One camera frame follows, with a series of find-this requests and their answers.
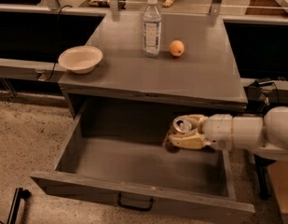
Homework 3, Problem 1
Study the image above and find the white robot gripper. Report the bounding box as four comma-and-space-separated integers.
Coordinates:
169, 114, 233, 150

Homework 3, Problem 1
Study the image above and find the orange soda can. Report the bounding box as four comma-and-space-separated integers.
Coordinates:
162, 116, 192, 153

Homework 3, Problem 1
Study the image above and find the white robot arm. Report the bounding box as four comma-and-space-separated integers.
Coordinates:
163, 106, 288, 161

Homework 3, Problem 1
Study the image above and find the grey cabinet counter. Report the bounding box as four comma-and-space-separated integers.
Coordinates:
58, 10, 249, 142

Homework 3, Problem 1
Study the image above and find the open grey top drawer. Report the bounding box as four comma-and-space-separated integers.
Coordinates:
31, 98, 254, 224

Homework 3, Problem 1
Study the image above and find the black metal stand leg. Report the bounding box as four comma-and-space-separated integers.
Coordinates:
254, 155, 270, 201

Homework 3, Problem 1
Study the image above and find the orange fruit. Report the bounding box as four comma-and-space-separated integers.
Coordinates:
169, 40, 185, 57

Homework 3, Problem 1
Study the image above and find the cardboard box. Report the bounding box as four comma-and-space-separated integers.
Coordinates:
267, 161, 288, 224

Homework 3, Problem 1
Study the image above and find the clear plastic water bottle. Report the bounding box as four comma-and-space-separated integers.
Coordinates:
143, 0, 161, 57

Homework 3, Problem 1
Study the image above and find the white paper bowl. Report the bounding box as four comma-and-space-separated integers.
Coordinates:
58, 46, 103, 74

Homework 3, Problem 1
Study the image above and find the black drawer handle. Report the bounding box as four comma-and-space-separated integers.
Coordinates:
117, 193, 154, 212

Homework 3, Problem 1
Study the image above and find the black cable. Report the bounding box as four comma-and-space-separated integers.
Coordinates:
44, 4, 74, 82

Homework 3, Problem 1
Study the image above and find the black metal bracket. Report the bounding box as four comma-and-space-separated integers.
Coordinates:
7, 188, 31, 224

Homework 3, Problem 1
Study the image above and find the grey metal rail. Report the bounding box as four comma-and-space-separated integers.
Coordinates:
0, 58, 65, 83

